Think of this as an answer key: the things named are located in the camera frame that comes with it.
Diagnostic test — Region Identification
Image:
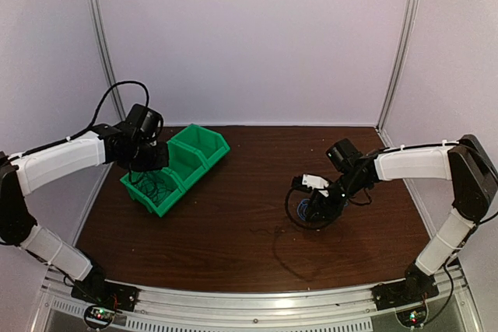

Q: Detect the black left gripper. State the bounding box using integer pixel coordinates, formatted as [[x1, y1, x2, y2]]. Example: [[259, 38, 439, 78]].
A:
[[121, 141, 169, 172]]

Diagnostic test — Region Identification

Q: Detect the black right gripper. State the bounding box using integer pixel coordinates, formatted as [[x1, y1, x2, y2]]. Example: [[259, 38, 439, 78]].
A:
[[307, 172, 368, 222]]

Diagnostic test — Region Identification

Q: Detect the light blue cable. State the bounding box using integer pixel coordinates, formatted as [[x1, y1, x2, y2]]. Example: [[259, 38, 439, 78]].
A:
[[296, 199, 312, 221]]

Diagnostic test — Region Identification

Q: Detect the dark blue cable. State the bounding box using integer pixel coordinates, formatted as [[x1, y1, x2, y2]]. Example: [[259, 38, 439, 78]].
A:
[[128, 170, 174, 203]]

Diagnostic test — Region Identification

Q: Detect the brown cable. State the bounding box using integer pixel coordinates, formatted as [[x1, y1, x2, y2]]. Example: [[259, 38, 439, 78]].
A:
[[248, 222, 347, 282]]

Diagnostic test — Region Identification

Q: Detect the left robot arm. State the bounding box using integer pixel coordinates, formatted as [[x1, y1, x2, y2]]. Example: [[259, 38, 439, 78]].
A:
[[1, 104, 169, 304]]

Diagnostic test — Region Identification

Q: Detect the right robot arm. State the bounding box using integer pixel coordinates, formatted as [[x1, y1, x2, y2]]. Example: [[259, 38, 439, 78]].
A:
[[298, 135, 497, 302]]

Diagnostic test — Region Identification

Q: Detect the left green plastic bin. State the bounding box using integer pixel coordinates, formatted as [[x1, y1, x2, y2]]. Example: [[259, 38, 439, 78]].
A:
[[120, 168, 186, 217]]

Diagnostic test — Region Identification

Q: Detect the green plastic bin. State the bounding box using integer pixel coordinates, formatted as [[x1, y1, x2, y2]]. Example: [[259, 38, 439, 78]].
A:
[[166, 141, 209, 191], [120, 168, 186, 217], [168, 124, 230, 169]]

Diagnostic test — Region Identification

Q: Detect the middle green plastic bin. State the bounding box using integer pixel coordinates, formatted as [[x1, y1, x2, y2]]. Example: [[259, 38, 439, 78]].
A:
[[166, 141, 209, 191]]

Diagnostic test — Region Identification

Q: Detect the right green plastic bin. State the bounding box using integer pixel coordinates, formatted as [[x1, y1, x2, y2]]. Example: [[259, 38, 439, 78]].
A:
[[168, 124, 230, 169]]

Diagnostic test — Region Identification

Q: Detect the right circuit board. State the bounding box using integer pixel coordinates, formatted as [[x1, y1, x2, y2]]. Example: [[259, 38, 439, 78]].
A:
[[396, 306, 428, 328]]

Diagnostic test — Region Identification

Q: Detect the circuit board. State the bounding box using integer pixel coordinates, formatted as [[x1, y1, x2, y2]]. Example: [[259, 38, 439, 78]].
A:
[[83, 306, 116, 329], [396, 306, 428, 328]]

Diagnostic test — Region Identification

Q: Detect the left circuit board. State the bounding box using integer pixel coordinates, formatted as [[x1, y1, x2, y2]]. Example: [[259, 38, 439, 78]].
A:
[[83, 306, 116, 329]]

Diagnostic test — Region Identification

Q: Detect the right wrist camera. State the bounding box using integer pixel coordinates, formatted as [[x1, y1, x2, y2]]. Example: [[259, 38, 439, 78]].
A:
[[291, 173, 329, 193]]

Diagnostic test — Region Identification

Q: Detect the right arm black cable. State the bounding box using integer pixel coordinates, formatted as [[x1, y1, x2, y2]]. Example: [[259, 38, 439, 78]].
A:
[[284, 183, 343, 232]]

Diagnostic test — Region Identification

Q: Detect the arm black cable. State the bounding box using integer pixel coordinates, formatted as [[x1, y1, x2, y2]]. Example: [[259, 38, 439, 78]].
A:
[[7, 80, 151, 162], [284, 183, 343, 232]]

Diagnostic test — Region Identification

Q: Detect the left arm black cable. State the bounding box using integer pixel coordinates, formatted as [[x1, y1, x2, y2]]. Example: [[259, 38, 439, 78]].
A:
[[7, 80, 151, 162]]

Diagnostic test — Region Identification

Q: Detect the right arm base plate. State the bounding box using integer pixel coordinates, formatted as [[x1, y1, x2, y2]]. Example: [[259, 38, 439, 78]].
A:
[[371, 280, 439, 311]]

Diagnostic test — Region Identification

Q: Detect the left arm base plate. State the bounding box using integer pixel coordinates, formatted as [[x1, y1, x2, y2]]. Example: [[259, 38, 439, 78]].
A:
[[71, 279, 139, 312]]

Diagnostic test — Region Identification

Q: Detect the front aluminium rail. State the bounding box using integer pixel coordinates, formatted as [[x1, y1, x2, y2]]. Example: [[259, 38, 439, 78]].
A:
[[30, 265, 478, 332]]

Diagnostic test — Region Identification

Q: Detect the left aluminium frame post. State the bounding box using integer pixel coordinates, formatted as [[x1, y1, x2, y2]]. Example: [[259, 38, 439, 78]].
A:
[[80, 0, 132, 142]]

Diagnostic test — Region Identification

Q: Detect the aluminium frame post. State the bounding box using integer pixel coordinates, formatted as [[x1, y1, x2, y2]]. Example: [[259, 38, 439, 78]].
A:
[[376, 0, 419, 134], [80, 0, 132, 142]]

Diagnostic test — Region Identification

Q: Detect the right aluminium frame post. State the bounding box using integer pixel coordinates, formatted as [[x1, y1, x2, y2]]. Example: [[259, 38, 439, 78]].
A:
[[376, 0, 419, 134]]

